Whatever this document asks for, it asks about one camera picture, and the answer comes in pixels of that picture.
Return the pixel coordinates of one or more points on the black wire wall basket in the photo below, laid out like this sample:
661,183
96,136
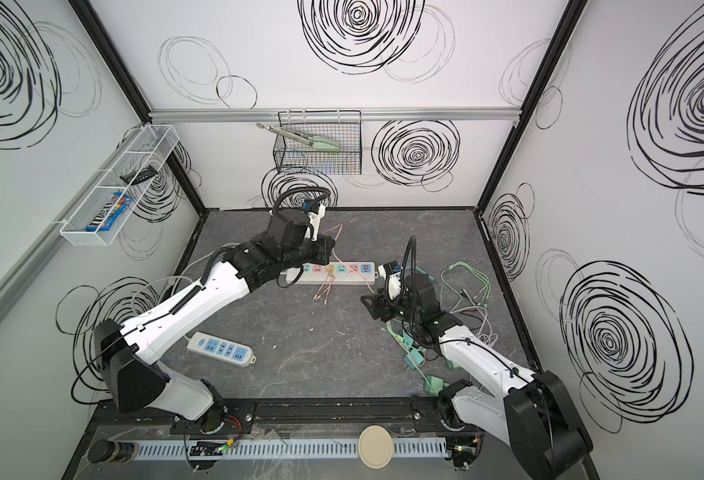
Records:
342,125

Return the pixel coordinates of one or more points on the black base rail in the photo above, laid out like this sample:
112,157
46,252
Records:
418,413

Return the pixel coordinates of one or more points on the green kitchen tongs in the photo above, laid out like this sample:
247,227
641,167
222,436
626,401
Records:
318,143

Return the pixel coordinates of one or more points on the white multicolour power strip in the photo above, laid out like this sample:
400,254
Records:
339,273

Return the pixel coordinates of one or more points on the white blue power strip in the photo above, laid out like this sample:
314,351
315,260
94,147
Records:
221,349

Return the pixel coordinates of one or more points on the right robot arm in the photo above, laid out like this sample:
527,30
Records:
533,413

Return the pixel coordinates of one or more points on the white wire wall shelf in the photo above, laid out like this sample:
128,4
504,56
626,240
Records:
144,146

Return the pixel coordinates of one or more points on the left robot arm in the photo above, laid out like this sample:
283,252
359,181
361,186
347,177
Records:
128,354

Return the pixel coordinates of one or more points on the black cylindrical jar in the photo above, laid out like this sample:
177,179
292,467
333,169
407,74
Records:
109,451

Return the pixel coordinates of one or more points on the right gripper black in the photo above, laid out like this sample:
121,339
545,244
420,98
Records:
379,306

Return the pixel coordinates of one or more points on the beige round lid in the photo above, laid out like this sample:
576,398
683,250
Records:
375,447

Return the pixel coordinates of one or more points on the black remote control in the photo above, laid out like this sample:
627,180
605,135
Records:
139,176

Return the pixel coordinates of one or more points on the blue candy packet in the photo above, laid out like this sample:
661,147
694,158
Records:
117,204

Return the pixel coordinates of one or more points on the white slotted cable duct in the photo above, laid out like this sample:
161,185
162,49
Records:
199,450

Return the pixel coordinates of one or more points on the green charger plug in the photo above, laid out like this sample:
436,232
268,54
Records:
434,385

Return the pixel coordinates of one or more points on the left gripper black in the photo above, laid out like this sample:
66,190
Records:
320,249

